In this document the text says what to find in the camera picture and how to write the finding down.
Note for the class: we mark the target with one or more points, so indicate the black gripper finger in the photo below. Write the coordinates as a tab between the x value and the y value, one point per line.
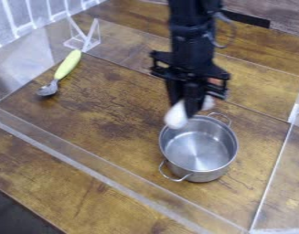
173	91
193	94

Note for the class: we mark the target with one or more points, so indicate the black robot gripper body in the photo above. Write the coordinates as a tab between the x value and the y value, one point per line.
188	62

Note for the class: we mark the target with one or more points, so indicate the white plush mushroom red cap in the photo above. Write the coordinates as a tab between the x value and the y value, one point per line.
175	118

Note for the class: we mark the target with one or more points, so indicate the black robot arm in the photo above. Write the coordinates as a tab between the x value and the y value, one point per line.
193	13

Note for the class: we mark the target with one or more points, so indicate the silver metal pot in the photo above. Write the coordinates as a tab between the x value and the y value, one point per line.
199	150

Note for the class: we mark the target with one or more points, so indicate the black strip on table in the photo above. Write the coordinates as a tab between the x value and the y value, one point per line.
245	19

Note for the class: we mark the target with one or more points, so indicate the clear acrylic triangular stand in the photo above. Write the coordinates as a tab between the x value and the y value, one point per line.
82	41

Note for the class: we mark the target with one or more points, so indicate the yellow-green handled metal spoon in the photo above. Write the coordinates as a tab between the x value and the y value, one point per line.
65	67

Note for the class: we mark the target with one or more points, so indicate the clear acrylic enclosure wall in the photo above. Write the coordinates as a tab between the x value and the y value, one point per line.
176	207

